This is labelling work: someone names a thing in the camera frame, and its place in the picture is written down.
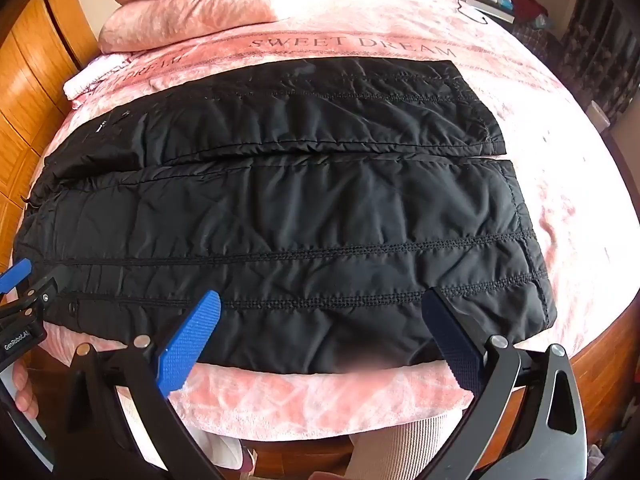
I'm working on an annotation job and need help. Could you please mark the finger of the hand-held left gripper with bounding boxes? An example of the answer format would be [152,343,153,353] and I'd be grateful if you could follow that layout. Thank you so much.
[0,258,32,295]
[20,265,68,318]

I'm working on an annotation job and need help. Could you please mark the dark patterned curtain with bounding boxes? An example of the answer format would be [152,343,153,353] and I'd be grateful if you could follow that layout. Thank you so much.
[559,0,638,128]

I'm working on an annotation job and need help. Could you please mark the stack of books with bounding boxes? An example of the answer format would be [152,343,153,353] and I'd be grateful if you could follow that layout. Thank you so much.
[464,0,517,25]

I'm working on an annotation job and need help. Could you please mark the black quilted pants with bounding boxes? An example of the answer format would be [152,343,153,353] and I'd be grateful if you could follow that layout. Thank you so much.
[12,57,558,376]

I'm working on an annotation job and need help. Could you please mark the red cloth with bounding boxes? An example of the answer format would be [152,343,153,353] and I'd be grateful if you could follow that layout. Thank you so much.
[499,0,549,22]

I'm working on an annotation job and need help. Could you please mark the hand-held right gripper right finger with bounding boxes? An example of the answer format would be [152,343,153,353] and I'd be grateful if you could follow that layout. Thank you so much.
[415,286,590,480]

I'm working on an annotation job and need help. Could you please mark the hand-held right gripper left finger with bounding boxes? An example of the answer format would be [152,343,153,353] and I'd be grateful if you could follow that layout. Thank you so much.
[50,290,223,480]

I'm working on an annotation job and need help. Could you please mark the pink folded quilt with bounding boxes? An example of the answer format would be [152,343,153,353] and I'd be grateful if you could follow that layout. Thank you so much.
[97,0,326,53]

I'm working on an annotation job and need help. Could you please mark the pink printed blanket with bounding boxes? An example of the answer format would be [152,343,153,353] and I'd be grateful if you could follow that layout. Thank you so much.
[47,0,640,448]

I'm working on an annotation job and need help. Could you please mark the white pink folded cloth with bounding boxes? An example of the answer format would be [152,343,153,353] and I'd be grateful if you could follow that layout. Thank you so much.
[62,52,126,101]

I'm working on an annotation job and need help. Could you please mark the wooden wardrobe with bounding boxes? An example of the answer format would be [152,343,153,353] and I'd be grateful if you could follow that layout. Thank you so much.
[0,0,101,271]

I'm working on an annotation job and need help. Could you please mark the person's left hand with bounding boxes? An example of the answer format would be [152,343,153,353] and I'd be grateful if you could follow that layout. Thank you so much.
[11,362,40,423]

